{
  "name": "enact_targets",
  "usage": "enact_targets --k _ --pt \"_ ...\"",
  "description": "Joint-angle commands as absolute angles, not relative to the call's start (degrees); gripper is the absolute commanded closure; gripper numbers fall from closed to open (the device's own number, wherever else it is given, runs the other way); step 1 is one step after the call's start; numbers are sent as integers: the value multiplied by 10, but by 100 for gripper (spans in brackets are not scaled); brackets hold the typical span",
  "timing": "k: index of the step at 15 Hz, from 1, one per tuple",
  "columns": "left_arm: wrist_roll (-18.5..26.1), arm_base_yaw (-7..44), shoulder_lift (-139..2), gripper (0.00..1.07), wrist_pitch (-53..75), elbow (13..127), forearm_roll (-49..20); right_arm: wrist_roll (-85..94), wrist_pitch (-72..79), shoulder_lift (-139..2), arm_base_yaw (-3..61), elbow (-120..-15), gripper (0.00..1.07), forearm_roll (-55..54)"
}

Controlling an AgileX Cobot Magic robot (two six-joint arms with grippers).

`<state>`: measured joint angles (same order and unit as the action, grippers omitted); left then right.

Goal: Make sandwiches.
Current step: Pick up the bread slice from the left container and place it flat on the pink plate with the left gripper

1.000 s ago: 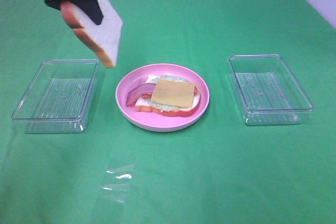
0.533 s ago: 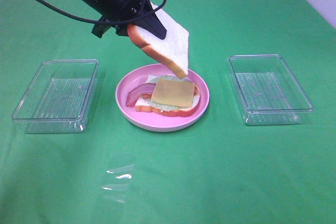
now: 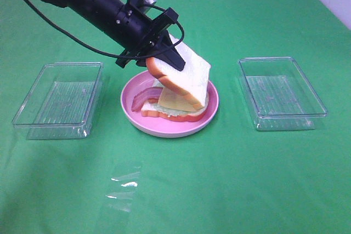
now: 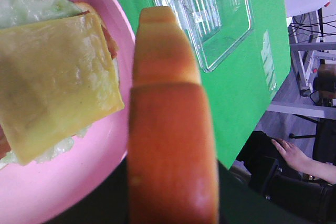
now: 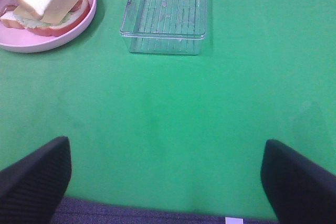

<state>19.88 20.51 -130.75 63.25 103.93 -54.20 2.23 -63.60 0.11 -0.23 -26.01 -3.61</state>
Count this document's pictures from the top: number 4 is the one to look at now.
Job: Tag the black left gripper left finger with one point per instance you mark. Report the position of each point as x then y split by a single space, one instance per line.
108 203

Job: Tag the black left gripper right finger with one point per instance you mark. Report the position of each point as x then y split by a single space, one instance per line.
252 203

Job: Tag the yellow cheese slice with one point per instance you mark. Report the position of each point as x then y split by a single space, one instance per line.
57 77

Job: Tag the bread slice from tray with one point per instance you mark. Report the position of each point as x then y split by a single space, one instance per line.
84 6

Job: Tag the green lettuce leaf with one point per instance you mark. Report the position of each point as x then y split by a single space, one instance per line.
21 12

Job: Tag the person's bare forearm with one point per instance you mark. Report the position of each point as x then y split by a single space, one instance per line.
322 171

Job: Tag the person's bare hand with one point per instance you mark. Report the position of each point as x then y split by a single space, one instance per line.
293 156

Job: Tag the black device near person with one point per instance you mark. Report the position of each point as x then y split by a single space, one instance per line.
263 161

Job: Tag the pink round plate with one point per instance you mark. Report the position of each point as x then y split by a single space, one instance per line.
37 192

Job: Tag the green tablecloth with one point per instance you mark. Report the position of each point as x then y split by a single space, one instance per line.
237 88

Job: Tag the right clear plastic tray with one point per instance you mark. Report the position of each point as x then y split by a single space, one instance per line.
215 28

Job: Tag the white metal frame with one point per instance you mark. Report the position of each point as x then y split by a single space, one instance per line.
312 43

